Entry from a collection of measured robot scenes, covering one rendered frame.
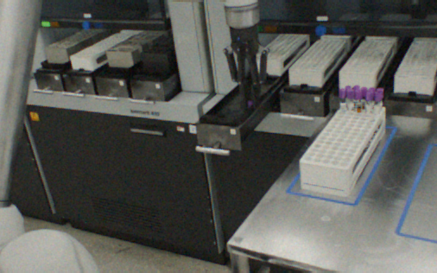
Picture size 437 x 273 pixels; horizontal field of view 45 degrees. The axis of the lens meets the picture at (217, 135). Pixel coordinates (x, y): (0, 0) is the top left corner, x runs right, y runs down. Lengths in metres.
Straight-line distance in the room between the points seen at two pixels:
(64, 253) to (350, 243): 0.48
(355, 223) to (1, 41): 0.69
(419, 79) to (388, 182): 0.47
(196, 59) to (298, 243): 0.98
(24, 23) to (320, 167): 0.60
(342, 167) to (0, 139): 0.62
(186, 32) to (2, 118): 0.96
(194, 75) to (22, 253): 1.14
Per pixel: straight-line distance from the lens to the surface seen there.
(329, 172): 1.06
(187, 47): 1.80
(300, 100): 1.59
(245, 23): 1.40
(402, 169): 1.17
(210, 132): 1.46
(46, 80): 2.15
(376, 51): 1.73
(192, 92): 1.87
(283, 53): 1.76
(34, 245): 0.83
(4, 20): 0.96
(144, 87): 1.85
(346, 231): 0.99
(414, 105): 1.51
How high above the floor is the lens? 1.42
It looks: 27 degrees down
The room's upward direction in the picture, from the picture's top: 8 degrees counter-clockwise
